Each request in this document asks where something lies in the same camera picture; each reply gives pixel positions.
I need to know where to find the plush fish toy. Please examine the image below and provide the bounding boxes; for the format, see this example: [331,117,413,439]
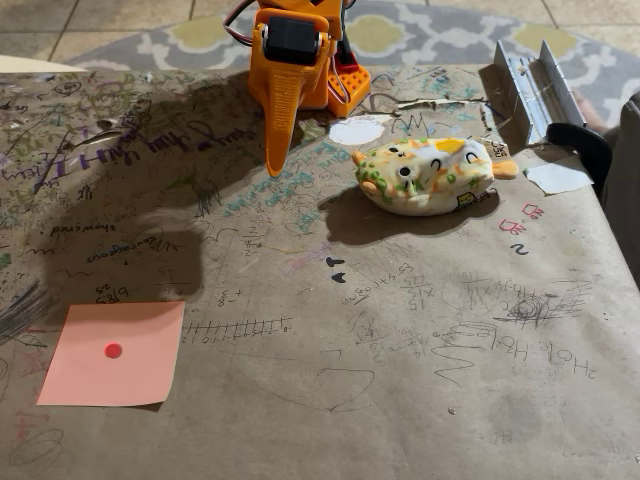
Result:
[350,137,519,217]

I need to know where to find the white round paper patch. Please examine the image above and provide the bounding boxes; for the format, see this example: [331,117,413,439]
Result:
[328,115,392,146]

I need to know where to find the grey yellow patterned rug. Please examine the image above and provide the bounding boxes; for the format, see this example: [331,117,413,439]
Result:
[67,0,640,129]

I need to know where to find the brown scribbled paper table cover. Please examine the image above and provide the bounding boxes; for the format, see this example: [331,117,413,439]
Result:
[0,62,640,480]

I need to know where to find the white torn paper scrap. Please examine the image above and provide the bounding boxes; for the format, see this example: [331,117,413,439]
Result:
[522,160,594,196]

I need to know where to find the pink sticky note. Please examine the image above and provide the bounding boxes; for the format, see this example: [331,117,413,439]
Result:
[36,300,186,408]

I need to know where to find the black curved armrest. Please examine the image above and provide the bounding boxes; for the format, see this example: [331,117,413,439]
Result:
[544,122,614,187]

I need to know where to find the red white black servo cable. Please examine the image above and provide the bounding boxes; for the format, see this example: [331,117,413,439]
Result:
[222,0,259,46]

